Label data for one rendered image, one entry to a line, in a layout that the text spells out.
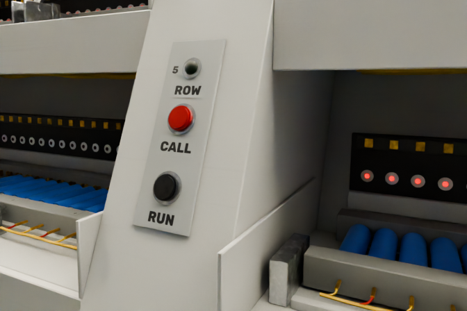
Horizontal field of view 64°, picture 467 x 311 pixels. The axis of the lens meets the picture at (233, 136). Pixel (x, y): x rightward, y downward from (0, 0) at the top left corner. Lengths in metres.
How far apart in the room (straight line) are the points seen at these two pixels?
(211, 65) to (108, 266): 0.14
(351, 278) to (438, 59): 0.14
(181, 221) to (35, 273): 0.13
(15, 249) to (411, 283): 0.29
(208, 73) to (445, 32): 0.13
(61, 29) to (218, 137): 0.19
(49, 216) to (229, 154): 0.20
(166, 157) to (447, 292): 0.18
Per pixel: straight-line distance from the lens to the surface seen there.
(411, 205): 0.36
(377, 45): 0.23
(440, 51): 0.23
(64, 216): 0.35
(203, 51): 0.25
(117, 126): 0.48
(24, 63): 0.39
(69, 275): 0.30
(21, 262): 0.33
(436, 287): 0.26
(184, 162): 0.23
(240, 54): 0.24
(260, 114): 0.23
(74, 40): 0.34
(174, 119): 0.23
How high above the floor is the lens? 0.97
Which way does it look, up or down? 12 degrees up
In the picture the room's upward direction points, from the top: 10 degrees clockwise
